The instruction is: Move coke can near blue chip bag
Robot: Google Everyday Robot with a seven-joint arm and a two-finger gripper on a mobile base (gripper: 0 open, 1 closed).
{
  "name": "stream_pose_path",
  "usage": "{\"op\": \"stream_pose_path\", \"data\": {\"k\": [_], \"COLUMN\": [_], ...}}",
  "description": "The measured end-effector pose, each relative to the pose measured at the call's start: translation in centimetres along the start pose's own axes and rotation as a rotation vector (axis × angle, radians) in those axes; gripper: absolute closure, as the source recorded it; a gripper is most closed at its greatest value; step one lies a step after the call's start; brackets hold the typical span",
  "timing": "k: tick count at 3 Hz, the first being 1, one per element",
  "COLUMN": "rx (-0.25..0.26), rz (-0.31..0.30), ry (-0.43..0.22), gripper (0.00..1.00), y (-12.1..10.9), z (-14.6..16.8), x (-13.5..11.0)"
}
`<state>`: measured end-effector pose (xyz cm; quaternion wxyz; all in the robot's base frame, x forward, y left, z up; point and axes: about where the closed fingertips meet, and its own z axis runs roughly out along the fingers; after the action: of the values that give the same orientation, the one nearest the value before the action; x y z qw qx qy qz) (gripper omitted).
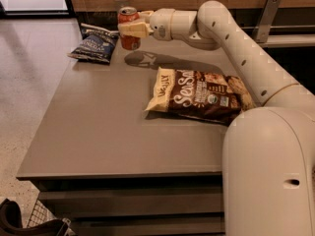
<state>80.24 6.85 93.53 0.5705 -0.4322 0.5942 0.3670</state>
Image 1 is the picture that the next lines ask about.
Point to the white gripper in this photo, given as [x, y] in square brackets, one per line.
[161, 23]

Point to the red coke can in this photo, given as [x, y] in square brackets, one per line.
[126, 15]

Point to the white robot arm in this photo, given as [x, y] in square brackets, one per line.
[268, 153]

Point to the blue chip bag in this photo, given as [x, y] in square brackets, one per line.
[97, 45]

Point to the brown sea salt chip bag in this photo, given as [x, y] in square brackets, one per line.
[200, 95]

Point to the grey drawer cabinet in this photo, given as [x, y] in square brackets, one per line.
[102, 160]

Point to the left metal bracket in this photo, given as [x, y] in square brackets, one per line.
[121, 3]

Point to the metal bracket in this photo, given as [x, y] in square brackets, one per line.
[262, 30]
[121, 3]

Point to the right metal bracket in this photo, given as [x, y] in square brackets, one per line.
[262, 30]

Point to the wire mesh basket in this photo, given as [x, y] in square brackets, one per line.
[41, 214]

